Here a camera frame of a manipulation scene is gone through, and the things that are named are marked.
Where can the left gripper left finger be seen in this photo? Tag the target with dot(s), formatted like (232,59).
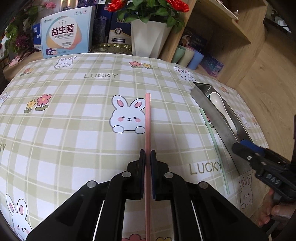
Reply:
(129,184)

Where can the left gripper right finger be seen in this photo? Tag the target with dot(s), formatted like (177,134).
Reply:
(166,185)

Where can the pink chopstick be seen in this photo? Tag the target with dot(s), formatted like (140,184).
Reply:
(147,180)

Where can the person's right hand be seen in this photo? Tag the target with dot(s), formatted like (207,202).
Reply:
(269,208)

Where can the green plaid bunny tablecloth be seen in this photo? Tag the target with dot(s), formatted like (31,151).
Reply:
(68,120)

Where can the white spoon in tray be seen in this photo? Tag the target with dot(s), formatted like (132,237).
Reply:
(216,99)

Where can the stainless steel utensil tray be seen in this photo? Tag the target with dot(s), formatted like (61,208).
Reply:
(200,93)

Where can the purple small carton box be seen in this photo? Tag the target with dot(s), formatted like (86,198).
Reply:
(211,65)

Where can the blue plastic cup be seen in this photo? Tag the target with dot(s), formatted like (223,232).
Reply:
(195,61)

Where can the beige plastic cup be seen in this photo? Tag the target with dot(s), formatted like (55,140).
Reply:
(187,57)

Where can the green plastic cup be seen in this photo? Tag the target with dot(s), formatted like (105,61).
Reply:
(179,53)

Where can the gold round tin lid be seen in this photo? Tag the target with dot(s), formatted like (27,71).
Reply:
(112,48)

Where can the wooden shelf cabinet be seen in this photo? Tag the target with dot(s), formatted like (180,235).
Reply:
(258,59)

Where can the dark moon picture box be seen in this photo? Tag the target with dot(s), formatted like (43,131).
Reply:
(195,38)

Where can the white geometric flower pot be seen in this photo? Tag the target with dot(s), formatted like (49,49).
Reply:
(148,39)

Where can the dark blue milk powder box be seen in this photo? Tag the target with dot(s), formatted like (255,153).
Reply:
(120,31)

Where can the blue white probiotic box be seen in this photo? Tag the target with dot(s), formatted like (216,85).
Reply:
(67,32)

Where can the red rose artificial plant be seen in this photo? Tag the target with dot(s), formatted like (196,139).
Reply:
(169,12)

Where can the pink flower plant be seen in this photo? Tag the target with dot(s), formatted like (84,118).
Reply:
(18,35)

